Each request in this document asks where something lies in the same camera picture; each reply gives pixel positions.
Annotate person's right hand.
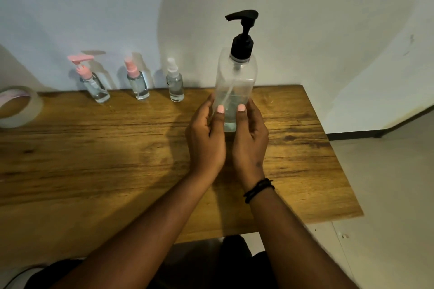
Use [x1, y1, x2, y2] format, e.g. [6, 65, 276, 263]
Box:
[232, 98, 269, 192]

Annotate small clear spray bottle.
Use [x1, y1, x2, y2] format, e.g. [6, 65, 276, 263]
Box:
[166, 57, 185, 103]

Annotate person's right forearm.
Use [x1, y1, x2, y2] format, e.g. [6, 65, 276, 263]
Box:
[245, 184, 359, 289]

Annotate wooden table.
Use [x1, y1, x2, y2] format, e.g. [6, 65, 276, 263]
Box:
[0, 84, 364, 270]

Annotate large clear pump bottle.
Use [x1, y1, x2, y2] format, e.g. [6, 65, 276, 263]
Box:
[213, 10, 259, 132]

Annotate small bottle with pink pump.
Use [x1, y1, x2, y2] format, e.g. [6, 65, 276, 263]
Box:
[67, 54, 111, 104]

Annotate person's left forearm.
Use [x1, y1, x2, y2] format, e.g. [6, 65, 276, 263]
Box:
[51, 170, 215, 289]

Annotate clear tape roll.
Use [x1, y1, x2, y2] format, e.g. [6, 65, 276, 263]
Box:
[0, 86, 44, 129]

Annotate person's left hand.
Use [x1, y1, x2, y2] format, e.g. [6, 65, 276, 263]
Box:
[185, 93, 227, 179]

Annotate person's black trousers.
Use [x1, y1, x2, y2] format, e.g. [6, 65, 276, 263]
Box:
[25, 235, 282, 289]

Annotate small bottle with pink cap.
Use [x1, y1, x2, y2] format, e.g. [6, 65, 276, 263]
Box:
[124, 56, 150, 100]

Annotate black wrist band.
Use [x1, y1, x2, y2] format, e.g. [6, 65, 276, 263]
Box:
[243, 178, 275, 204]

